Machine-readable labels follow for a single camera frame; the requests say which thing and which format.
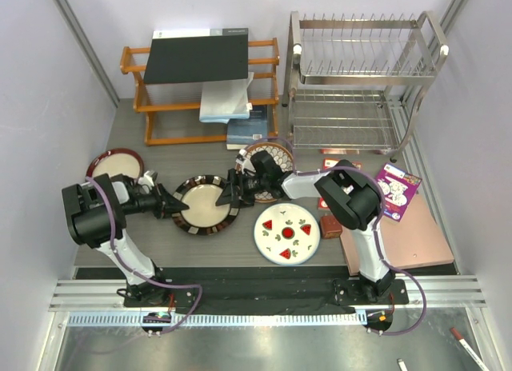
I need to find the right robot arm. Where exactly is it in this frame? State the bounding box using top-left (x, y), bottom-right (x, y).
top-left (216, 150), bottom-right (396, 303)

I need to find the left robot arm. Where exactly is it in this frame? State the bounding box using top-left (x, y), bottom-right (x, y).
top-left (62, 170), bottom-right (189, 306)

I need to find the black rimmed beige plate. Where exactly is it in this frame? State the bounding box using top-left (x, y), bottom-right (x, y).
top-left (171, 175), bottom-right (239, 236)

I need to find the black folder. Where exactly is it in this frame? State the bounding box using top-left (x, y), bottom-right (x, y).
top-left (144, 28), bottom-right (249, 85)

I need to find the purple treehouse book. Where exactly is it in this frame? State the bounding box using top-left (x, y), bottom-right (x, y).
top-left (376, 163), bottom-right (422, 221)

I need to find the red power adapter cube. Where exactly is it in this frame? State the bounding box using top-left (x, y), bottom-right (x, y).
top-left (319, 214), bottom-right (342, 239)

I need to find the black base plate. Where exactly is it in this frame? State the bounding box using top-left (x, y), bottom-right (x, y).
top-left (122, 265), bottom-right (411, 316)

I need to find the red rimmed cream plate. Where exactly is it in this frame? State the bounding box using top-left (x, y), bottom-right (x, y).
top-left (86, 148), bottom-right (145, 179)

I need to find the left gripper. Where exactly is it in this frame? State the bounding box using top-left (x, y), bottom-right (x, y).
top-left (122, 183), bottom-right (190, 220)

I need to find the light blue white book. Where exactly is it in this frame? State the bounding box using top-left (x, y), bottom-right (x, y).
top-left (199, 72), bottom-right (254, 124)

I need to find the orange wooden shelf rack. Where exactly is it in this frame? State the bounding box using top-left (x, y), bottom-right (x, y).
top-left (120, 38), bottom-right (280, 146)

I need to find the brown floral pattern plate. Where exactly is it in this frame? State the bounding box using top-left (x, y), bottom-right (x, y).
top-left (235, 142), bottom-right (294, 203)

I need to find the dark blue book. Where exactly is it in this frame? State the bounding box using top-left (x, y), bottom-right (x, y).
top-left (226, 106), bottom-right (268, 150)

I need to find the aluminium frame post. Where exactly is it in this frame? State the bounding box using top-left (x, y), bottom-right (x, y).
top-left (53, 0), bottom-right (120, 107)
top-left (439, 0), bottom-right (469, 35)

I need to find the pink board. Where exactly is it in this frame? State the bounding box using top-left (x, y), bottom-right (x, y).
top-left (338, 193), bottom-right (456, 277)

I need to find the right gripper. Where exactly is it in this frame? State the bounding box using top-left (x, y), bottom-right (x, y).
top-left (216, 169), bottom-right (269, 210)

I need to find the aluminium front rail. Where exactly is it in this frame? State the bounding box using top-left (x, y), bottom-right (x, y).
top-left (50, 275), bottom-right (486, 315)

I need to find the left aluminium frame post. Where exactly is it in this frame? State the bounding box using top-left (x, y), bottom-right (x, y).
top-left (53, 0), bottom-right (120, 107)

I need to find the red white marker pen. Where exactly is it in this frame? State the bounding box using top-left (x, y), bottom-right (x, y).
top-left (450, 327), bottom-right (490, 371)

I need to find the white watermelon plate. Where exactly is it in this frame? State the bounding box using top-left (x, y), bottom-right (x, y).
top-left (254, 203), bottom-right (321, 266)

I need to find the right aluminium frame post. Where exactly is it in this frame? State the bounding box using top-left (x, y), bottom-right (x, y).
top-left (439, 0), bottom-right (469, 35)

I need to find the red treehouse book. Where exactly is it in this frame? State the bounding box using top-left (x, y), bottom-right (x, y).
top-left (318, 158), bottom-right (362, 211)

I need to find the steel dish rack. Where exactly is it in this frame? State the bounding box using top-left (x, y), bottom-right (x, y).
top-left (282, 11), bottom-right (450, 161)

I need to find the white slotted cable duct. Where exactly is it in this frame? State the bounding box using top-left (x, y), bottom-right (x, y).
top-left (67, 310), bottom-right (367, 329)

